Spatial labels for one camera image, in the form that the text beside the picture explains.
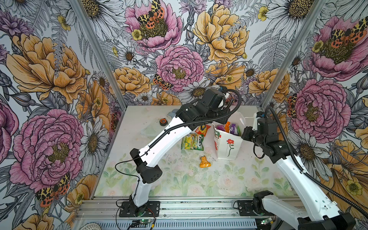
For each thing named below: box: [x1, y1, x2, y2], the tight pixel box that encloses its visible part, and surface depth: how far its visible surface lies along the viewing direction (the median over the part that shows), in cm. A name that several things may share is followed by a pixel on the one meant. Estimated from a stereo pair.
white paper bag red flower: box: [212, 111, 258, 161], surface depth 82 cm
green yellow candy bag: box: [181, 133, 205, 151], surface depth 99 cm
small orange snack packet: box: [199, 155, 212, 169], surface depth 91 cm
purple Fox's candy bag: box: [230, 123, 236, 135], surface depth 87 cm
